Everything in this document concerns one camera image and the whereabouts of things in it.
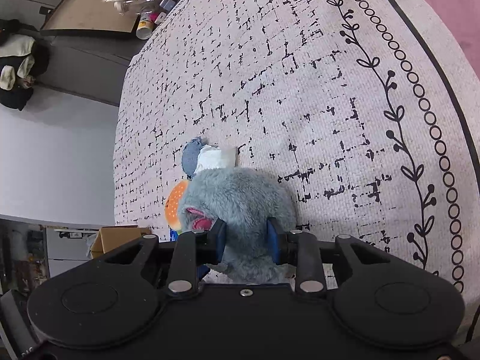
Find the brown cardboard box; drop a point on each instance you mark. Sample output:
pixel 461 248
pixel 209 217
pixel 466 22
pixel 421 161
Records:
pixel 110 238

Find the grey plush mouse toy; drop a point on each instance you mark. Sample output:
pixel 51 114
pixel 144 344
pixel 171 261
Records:
pixel 244 199

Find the small purple box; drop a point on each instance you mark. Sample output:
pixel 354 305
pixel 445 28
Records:
pixel 167 5

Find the dark grey wardrobe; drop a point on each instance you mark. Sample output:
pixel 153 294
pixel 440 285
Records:
pixel 88 67

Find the blue denim heart patch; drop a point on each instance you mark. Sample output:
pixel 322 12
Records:
pixel 190 154

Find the white plastic-wrapped soft bundle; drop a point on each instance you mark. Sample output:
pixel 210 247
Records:
pixel 211 157

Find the wooden framed board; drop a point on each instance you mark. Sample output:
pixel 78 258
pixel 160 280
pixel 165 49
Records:
pixel 91 18

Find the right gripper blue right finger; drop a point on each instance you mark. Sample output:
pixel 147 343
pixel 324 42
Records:
pixel 300 250

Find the patterned white bed cover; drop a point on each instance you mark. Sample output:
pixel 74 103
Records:
pixel 366 111

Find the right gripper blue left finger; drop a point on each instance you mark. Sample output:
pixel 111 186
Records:
pixel 192 251

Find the burger plush toy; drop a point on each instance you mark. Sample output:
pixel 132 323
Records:
pixel 172 204

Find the black and cream clothes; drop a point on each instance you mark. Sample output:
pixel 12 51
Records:
pixel 23 60

